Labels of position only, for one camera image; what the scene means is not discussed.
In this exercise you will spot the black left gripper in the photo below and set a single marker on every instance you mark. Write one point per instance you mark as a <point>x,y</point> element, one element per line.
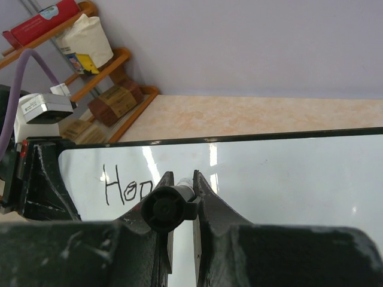
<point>33,184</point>

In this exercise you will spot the white whiteboard black frame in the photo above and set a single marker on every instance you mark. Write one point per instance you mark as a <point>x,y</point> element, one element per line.
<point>325,178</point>

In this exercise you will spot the upper red white box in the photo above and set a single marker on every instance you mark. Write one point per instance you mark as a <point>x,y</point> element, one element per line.
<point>36,26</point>

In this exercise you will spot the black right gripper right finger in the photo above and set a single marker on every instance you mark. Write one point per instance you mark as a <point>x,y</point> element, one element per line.
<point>229,250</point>

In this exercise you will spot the orange wooden shelf rack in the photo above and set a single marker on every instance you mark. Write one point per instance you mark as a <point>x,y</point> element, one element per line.
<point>114,70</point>

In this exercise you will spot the black whiteboard marker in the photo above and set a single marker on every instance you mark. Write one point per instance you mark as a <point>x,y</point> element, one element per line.
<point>168,206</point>

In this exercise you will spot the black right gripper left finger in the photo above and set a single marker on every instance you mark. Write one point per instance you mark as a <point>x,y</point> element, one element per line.
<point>123,252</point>

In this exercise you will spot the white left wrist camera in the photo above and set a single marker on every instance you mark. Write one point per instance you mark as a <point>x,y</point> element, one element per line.
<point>39,114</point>

